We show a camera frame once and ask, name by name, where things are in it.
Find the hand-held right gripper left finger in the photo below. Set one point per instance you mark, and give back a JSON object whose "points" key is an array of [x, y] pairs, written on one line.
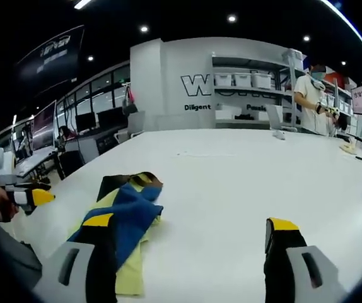
{"points": [[73, 268]]}

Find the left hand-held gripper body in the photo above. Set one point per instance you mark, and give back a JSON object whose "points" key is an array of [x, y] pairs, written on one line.
{"points": [[18, 197]]}

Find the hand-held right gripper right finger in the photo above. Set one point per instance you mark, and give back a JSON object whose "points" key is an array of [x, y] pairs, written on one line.
{"points": [[297, 268]]}

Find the blue yellow black garment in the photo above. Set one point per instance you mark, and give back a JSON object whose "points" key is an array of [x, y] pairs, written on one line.
{"points": [[130, 214]]}

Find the person's left hand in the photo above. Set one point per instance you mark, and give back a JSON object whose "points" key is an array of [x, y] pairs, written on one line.
{"points": [[1, 203]]}

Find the black office chair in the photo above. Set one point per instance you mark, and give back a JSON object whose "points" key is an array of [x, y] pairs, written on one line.
{"points": [[69, 164]]}

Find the person's grey clothing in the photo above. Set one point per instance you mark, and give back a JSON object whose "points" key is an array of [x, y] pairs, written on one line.
{"points": [[14, 252]]}

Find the large display screen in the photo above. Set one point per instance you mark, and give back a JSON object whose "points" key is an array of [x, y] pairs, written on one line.
{"points": [[44, 126]]}

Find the black computer monitor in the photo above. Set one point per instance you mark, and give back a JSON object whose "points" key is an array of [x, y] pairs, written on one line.
{"points": [[85, 122], [111, 117]]}

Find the white office chair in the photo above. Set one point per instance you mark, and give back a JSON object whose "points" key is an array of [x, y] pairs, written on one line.
{"points": [[136, 123]]}

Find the small black object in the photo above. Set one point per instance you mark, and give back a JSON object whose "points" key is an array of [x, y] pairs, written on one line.
{"points": [[359, 158]]}

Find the pale yellow cloth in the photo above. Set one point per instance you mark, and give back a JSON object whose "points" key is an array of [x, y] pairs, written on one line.
{"points": [[348, 149]]}

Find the small white device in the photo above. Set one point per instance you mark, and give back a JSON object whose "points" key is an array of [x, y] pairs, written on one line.
{"points": [[278, 135]]}

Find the dark hanging banner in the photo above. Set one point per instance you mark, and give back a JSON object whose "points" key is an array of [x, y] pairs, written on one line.
{"points": [[53, 53]]}

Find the white sign on stand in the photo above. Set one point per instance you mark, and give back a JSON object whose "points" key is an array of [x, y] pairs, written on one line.
{"points": [[361, 100]]}

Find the grey metal shelf rack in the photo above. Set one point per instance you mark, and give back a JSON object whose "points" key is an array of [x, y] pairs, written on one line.
{"points": [[250, 94]]}

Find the white storage box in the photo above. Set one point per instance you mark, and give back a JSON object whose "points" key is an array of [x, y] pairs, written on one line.
{"points": [[243, 79], [262, 80], [223, 79]]}

